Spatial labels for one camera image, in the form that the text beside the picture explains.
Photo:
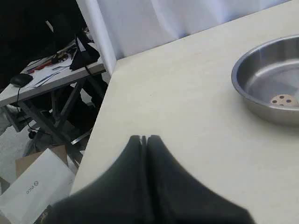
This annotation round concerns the black bag on desk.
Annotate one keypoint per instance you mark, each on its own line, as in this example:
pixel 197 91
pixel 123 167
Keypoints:
pixel 85 54

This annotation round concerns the grey side desk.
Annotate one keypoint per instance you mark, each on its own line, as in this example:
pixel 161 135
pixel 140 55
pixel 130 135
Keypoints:
pixel 23 98

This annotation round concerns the white backdrop curtain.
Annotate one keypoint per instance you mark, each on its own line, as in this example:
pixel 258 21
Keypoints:
pixel 121 28

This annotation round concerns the round stainless steel bowl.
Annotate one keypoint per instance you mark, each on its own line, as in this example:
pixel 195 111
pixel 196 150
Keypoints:
pixel 265 71

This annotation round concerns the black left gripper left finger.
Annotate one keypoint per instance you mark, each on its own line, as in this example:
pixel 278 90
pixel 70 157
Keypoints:
pixel 119 196

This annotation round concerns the white product box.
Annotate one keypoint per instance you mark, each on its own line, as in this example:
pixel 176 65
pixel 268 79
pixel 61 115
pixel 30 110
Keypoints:
pixel 46 181

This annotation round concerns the black computer mouse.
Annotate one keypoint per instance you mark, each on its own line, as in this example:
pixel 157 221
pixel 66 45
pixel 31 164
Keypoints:
pixel 21 80

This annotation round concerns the papers on side desk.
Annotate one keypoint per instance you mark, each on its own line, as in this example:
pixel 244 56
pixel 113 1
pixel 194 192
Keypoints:
pixel 46 73

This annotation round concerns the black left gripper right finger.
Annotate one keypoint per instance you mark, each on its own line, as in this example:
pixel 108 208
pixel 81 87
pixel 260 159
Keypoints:
pixel 179 198

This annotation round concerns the beige wooden die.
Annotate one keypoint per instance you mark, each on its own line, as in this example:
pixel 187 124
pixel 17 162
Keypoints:
pixel 285 100

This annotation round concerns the brown cardboard box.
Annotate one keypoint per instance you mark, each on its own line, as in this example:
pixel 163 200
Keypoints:
pixel 23 163

